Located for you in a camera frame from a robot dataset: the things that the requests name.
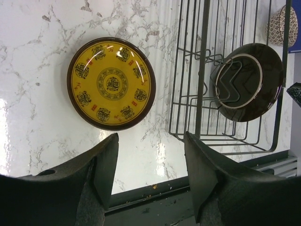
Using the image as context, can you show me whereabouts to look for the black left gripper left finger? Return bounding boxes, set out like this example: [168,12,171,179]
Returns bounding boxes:
[0,133,119,226]

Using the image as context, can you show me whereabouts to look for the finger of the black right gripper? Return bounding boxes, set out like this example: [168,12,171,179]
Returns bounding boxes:
[286,82,301,106]

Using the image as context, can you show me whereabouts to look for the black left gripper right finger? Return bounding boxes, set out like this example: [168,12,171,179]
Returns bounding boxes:
[184,132,301,226]

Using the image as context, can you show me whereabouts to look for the black plate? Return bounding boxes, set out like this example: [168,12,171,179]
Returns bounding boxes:
[213,43,284,122]

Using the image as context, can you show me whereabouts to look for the yellow patterned plate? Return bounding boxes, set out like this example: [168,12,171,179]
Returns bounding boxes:
[67,37,156,131]

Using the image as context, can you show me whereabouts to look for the brown patterned bowl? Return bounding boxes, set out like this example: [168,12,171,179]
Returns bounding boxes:
[265,6,289,47]

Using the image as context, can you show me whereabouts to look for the black wire dish rack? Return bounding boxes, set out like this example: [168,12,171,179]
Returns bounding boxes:
[168,0,294,155]

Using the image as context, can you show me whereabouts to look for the blue ring binder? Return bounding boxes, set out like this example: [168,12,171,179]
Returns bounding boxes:
[288,0,301,53]

